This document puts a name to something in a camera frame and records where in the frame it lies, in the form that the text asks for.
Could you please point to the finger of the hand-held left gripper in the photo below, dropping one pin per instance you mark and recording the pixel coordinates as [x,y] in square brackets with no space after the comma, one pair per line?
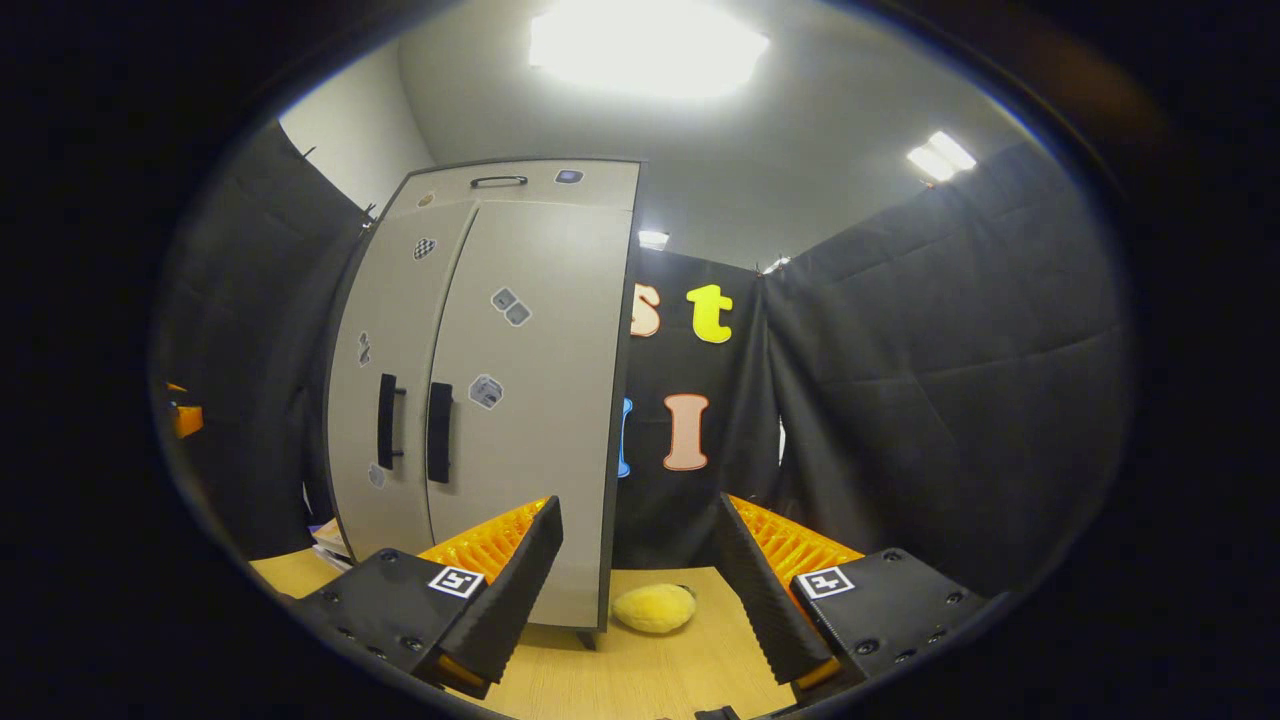
[188,420]

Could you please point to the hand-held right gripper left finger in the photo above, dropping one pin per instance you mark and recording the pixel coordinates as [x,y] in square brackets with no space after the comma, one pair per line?
[515,590]

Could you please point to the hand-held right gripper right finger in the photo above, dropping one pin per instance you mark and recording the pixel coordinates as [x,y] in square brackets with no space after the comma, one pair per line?
[760,590]

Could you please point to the grey shoe cabinet door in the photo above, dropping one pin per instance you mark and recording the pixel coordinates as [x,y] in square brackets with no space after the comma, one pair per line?
[400,300]
[550,450]

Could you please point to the grey shoe cabinet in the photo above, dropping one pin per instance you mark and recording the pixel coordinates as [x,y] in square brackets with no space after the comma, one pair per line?
[623,400]

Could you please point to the grey cabinet drawer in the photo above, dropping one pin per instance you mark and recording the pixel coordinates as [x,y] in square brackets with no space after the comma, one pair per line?
[600,188]

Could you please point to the yellow fluffy ball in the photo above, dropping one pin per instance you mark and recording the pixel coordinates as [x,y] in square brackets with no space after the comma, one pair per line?
[655,608]

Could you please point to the white book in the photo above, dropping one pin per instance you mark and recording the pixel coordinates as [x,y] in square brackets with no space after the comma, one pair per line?
[335,560]

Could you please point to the black backdrop cloth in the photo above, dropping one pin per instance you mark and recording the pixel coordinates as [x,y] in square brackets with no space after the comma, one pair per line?
[950,380]

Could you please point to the small ceiling light panel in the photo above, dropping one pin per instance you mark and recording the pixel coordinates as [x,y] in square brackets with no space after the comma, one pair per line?
[653,240]
[940,157]

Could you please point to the large ceiling light panel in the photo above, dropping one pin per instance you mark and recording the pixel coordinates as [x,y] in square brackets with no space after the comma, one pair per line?
[645,50]

